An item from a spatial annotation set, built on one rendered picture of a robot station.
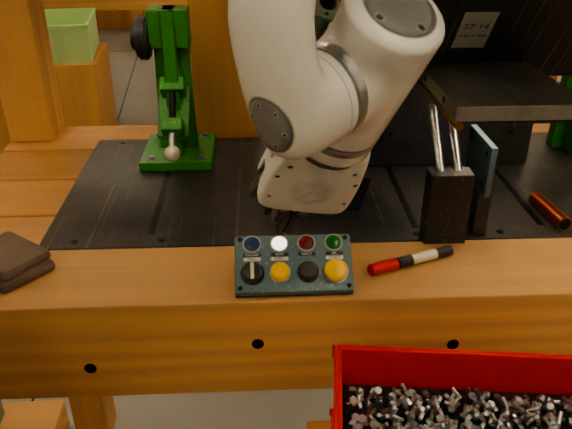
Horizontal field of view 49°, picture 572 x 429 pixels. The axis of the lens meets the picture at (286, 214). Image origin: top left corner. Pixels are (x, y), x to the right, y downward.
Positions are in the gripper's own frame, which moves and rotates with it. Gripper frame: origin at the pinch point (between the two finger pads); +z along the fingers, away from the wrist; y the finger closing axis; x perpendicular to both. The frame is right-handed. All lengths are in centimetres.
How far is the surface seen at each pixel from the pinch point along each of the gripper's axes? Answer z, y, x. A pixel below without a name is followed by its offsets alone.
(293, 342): 14.2, 4.4, -10.6
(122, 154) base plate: 40, -19, 34
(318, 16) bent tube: -1.2, 6.4, 33.4
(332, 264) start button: 5.3, 7.3, -3.3
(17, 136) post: 53, -40, 45
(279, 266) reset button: 6.9, 1.0, -3.5
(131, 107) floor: 277, -17, 241
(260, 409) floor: 120, 27, 6
